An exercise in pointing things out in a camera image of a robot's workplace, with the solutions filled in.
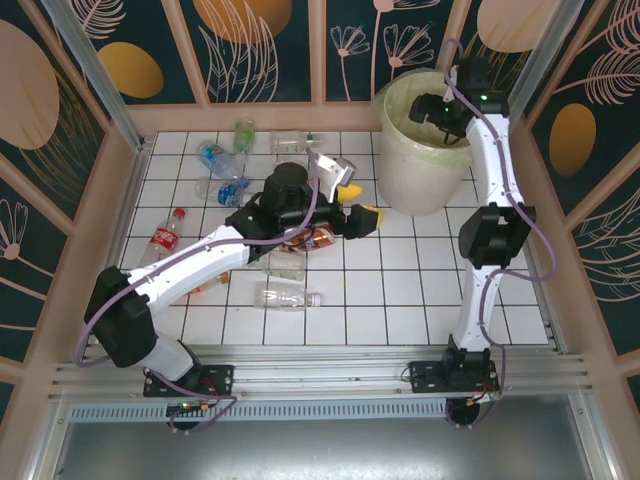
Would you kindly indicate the clear bottle white green label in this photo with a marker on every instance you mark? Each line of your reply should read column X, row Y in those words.
column 290, row 141

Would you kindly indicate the brown label bottle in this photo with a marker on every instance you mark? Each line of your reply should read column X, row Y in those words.
column 312, row 241

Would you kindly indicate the blue label bottle white cap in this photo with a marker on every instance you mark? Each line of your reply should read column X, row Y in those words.
column 225, row 192

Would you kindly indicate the clear bottle blue label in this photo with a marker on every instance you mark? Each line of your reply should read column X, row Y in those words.
column 216, row 157

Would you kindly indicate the clear bottle green cap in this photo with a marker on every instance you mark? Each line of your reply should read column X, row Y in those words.
column 287, row 265

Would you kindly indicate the clear unlabelled bottle white cap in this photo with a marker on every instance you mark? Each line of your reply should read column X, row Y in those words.
column 280, row 296

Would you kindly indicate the red label cola bottle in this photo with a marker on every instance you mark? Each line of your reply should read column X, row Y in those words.
column 164, row 241

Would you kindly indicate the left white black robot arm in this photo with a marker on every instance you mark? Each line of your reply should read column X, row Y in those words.
column 200, row 260

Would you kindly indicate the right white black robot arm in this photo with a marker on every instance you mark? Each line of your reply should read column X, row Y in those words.
column 495, row 150

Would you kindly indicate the pale green plastic bin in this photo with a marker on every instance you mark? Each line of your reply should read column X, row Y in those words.
column 400, row 115

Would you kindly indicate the cream plastic waste bin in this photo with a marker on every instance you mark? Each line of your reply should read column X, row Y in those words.
column 415, row 185

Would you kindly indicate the orange label bottle tan cap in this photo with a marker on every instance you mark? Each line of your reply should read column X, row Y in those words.
column 217, row 280

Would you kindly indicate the small controller board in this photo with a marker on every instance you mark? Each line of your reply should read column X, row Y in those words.
column 487, row 397
column 192, row 406

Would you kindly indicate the grey metal sheet panel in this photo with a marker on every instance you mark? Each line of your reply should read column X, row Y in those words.
column 320, row 450

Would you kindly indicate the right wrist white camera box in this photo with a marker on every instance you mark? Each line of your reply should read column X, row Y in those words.
column 452, row 75

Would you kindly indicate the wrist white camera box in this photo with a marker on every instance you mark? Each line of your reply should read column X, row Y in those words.
column 332, row 167
column 452, row 75

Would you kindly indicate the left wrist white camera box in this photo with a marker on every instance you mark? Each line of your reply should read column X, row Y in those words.
column 332, row 167

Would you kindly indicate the aluminium frame post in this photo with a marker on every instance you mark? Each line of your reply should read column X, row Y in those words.
column 537, row 65
column 92, row 65

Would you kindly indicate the aluminium side rail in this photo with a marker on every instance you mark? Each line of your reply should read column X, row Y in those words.
column 134, row 175
column 548, row 310

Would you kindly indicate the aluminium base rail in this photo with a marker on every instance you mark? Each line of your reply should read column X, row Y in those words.
column 320, row 372

